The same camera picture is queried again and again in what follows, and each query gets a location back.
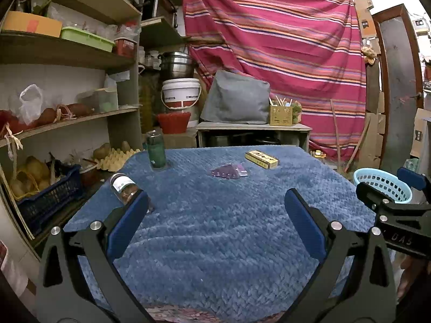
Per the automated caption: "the small high cardboard box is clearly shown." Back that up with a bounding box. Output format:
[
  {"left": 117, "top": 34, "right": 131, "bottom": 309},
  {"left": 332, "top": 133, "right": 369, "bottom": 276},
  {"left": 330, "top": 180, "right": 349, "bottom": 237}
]
[{"left": 355, "top": 0, "right": 376, "bottom": 37}]

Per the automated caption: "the metal door brown frame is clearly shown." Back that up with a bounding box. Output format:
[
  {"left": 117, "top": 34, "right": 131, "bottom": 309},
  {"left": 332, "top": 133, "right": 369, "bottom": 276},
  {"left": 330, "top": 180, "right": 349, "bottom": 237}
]
[{"left": 372, "top": 4, "right": 425, "bottom": 162}]

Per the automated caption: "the person's right hand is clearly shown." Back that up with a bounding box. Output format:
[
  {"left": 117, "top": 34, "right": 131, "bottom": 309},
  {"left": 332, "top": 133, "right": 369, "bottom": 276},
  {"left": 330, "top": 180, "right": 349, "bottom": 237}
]
[{"left": 392, "top": 252, "right": 420, "bottom": 305}]

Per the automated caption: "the green glass jar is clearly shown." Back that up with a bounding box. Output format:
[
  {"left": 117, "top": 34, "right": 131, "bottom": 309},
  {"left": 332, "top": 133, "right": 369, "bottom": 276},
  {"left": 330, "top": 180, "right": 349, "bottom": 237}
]
[{"left": 145, "top": 129, "right": 167, "bottom": 171}]

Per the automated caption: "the white plastic bucket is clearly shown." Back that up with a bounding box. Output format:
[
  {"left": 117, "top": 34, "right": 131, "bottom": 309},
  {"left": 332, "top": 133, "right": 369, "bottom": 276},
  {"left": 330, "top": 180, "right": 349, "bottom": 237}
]
[{"left": 161, "top": 78, "right": 202, "bottom": 110}]

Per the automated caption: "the red striped hanging cloth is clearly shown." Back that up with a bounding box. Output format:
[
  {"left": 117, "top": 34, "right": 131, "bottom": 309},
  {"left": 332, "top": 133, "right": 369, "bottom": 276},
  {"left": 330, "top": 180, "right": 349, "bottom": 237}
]
[{"left": 183, "top": 0, "right": 367, "bottom": 162}]

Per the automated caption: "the wooden shelf unit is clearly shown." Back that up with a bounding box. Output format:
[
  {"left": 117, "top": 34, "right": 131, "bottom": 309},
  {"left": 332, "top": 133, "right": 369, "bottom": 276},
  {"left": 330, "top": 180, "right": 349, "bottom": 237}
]
[{"left": 0, "top": 0, "right": 189, "bottom": 253}]

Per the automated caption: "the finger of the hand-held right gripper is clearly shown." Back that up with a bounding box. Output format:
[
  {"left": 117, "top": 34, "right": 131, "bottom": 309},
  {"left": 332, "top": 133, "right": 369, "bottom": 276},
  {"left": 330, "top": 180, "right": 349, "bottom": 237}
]
[
  {"left": 397, "top": 166, "right": 427, "bottom": 192},
  {"left": 356, "top": 182, "right": 388, "bottom": 211}
]

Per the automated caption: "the purple wrapper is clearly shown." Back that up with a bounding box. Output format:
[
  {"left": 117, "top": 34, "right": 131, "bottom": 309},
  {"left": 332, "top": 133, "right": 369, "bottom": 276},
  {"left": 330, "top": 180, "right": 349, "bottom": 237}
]
[{"left": 210, "top": 163, "right": 249, "bottom": 179}]

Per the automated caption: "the steel cooking pot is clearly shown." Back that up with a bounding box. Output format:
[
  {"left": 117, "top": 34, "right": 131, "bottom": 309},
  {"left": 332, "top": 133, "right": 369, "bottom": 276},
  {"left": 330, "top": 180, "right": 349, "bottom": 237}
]
[{"left": 158, "top": 52, "right": 197, "bottom": 79}]

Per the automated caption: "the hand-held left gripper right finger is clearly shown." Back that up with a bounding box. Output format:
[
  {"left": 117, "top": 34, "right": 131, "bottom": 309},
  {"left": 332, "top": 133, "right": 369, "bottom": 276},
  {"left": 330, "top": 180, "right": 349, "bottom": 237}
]
[{"left": 284, "top": 188, "right": 398, "bottom": 323}]

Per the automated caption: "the long sweet potato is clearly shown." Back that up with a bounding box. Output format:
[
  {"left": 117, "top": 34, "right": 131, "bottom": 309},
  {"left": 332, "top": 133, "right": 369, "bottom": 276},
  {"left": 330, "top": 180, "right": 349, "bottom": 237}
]
[{"left": 35, "top": 108, "right": 58, "bottom": 127}]

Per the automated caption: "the blue plastic crate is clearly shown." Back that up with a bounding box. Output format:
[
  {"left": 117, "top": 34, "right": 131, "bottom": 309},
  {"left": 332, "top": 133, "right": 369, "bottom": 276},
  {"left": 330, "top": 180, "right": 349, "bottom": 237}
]
[{"left": 17, "top": 165, "right": 83, "bottom": 231}]

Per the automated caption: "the straw broom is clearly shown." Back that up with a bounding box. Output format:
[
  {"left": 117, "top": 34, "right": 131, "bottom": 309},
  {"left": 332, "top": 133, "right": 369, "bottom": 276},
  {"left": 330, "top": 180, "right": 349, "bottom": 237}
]
[{"left": 330, "top": 99, "right": 351, "bottom": 175}]

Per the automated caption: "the clear plastic container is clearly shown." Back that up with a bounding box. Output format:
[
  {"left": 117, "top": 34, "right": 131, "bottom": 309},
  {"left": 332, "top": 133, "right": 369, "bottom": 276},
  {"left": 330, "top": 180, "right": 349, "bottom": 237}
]
[{"left": 77, "top": 87, "right": 119, "bottom": 113}]

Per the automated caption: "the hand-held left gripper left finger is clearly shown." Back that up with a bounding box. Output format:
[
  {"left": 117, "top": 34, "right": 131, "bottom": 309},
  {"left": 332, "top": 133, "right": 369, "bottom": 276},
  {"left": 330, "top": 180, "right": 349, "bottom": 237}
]
[{"left": 35, "top": 190, "right": 150, "bottom": 323}]

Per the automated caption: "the blue fluffy blanket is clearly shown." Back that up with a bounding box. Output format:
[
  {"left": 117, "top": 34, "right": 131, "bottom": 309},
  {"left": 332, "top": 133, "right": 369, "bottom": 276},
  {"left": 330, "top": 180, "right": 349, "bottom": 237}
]
[{"left": 63, "top": 145, "right": 393, "bottom": 313}]

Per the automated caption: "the green plastic tray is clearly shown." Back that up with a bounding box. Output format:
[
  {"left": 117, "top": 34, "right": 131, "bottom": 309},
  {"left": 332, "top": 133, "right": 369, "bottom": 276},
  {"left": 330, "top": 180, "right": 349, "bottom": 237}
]
[{"left": 61, "top": 26, "right": 116, "bottom": 52}]

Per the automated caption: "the red ribbed tub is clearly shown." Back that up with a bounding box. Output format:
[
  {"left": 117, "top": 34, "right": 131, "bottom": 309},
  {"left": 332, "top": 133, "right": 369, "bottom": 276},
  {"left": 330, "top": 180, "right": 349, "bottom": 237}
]
[{"left": 114, "top": 37, "right": 137, "bottom": 56}]

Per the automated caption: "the yellow flat box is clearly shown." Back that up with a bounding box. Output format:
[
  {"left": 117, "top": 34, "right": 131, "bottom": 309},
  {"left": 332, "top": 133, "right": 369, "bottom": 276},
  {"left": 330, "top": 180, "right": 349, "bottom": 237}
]
[{"left": 2, "top": 11, "right": 63, "bottom": 37}]

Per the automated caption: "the yellow egg tray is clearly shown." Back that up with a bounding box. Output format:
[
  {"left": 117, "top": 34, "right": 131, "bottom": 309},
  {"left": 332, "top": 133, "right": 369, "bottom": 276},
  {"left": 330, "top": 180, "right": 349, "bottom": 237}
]
[{"left": 92, "top": 148, "right": 142, "bottom": 171}]

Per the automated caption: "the large open cardboard box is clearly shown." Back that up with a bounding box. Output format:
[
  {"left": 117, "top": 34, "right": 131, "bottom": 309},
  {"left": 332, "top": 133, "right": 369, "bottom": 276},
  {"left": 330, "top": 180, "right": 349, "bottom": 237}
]
[{"left": 409, "top": 108, "right": 431, "bottom": 159}]

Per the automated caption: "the wooden stick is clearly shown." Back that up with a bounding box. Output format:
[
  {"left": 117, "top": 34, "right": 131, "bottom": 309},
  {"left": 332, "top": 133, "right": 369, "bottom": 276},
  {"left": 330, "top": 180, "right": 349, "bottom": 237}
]
[{"left": 347, "top": 118, "right": 371, "bottom": 172}]

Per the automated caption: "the low cardboard box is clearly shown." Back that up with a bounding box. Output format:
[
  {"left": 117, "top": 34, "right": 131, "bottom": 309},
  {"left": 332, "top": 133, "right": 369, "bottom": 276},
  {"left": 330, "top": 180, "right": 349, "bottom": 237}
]
[{"left": 162, "top": 131, "right": 197, "bottom": 149}]

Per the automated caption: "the grey side cabinet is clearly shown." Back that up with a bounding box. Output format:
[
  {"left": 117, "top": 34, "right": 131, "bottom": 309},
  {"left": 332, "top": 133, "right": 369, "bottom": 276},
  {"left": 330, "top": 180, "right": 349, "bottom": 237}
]
[{"left": 196, "top": 122, "right": 313, "bottom": 152}]

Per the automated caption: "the small yellow printed box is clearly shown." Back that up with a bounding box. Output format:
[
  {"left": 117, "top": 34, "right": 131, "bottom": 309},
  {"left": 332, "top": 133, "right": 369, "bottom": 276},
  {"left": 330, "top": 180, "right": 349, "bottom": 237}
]
[{"left": 245, "top": 150, "right": 279, "bottom": 169}]

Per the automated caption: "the white plastic bag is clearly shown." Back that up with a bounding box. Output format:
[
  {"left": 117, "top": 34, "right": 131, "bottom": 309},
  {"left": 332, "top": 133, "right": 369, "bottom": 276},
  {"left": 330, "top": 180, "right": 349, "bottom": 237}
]
[{"left": 19, "top": 84, "right": 44, "bottom": 125}]

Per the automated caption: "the red plastic basket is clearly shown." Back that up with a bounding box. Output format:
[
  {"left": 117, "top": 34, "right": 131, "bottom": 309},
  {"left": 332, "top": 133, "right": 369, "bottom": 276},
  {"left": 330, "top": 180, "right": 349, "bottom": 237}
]
[{"left": 155, "top": 112, "right": 192, "bottom": 134}]

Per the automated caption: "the white label glass jar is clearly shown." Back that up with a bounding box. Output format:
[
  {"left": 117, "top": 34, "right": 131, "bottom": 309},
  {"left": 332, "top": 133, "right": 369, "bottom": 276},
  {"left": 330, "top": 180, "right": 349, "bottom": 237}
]
[{"left": 109, "top": 173, "right": 150, "bottom": 209}]

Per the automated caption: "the stack of cardboard boxes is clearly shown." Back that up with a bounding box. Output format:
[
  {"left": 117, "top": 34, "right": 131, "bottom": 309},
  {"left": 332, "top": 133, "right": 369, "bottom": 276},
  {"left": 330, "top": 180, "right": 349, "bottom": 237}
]
[{"left": 365, "top": 61, "right": 386, "bottom": 169}]

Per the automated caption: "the yellow wooden utensil holder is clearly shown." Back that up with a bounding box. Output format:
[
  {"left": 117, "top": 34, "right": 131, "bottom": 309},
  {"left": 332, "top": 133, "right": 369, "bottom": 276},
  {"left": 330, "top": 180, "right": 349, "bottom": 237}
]
[{"left": 269, "top": 96, "right": 293, "bottom": 127}]

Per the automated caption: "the yellow oil jug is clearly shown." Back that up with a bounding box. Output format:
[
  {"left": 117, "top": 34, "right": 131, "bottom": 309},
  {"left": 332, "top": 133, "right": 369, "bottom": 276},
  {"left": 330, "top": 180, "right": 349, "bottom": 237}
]
[{"left": 140, "top": 74, "right": 159, "bottom": 132}]

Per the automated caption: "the pile of potatoes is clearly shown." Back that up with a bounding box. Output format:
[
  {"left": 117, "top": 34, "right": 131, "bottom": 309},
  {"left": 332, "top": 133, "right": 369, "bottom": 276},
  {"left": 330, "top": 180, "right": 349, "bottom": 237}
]
[{"left": 8, "top": 156, "right": 51, "bottom": 199}]

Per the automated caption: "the light blue plastic basket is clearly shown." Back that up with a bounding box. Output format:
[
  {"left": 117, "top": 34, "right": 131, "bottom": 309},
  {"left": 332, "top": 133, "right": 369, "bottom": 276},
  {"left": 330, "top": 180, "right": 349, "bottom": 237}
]
[{"left": 353, "top": 168, "right": 413, "bottom": 204}]

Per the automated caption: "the large potato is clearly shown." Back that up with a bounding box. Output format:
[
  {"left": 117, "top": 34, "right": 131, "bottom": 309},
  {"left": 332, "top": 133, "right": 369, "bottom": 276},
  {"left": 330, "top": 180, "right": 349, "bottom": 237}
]
[{"left": 93, "top": 142, "right": 112, "bottom": 160}]

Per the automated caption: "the grey fabric cover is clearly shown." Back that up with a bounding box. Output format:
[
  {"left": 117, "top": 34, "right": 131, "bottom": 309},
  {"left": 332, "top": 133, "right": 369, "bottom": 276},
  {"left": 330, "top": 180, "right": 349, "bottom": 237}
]
[{"left": 201, "top": 70, "right": 271, "bottom": 124}]

